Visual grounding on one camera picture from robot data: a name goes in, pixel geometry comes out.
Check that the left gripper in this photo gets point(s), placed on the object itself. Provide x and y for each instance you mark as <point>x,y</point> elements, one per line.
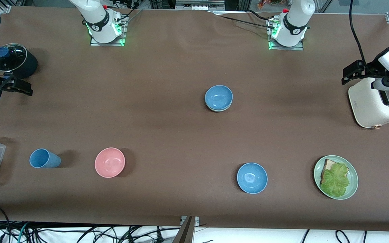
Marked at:
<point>371,68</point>

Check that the blue bowl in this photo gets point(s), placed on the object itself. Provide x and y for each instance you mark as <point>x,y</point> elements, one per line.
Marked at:
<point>252,178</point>
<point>218,98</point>

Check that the green bowl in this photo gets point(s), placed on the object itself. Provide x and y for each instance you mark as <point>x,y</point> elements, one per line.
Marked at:
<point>218,110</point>

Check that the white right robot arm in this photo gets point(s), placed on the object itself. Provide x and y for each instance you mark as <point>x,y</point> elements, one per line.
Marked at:
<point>96,13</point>

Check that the pink bowl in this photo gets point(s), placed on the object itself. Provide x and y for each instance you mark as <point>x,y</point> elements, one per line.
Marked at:
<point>109,162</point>

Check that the black pot with glass lid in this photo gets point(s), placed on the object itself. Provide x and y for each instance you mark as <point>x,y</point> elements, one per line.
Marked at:
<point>29,65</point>

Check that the glass lid blue knob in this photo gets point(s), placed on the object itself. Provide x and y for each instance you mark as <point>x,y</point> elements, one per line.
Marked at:
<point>12,60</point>

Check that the white toaster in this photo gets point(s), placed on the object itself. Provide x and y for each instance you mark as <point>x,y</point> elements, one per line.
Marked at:
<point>366,108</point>

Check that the blue cup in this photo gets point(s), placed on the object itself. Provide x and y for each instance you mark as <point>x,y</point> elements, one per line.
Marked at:
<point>44,158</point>

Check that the bread slice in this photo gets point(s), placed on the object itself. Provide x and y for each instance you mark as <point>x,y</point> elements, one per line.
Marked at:
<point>329,164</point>

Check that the green lettuce leaf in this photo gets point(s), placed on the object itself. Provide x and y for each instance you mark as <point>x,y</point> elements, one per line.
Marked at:
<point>335,180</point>

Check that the green plate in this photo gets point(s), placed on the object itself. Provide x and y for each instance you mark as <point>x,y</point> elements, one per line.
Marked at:
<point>353,184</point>

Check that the orange background object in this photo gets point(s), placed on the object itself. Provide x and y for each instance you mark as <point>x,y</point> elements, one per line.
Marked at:
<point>268,3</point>

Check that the grey power strip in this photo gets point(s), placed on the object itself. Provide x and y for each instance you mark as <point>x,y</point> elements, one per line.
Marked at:
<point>199,5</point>

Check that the brown table cover mat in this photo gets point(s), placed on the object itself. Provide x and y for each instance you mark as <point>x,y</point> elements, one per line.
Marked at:
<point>181,152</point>

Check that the dark wooden beam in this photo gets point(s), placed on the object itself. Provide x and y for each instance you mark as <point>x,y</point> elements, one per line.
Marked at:
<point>186,233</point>

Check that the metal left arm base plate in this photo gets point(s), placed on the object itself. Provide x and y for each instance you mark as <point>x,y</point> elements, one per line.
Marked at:
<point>299,48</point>

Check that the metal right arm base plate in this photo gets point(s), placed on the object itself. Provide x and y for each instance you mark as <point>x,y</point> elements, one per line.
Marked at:
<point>122,38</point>

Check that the metal table bracket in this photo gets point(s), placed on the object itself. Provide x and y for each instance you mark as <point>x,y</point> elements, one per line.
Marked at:
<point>197,220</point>

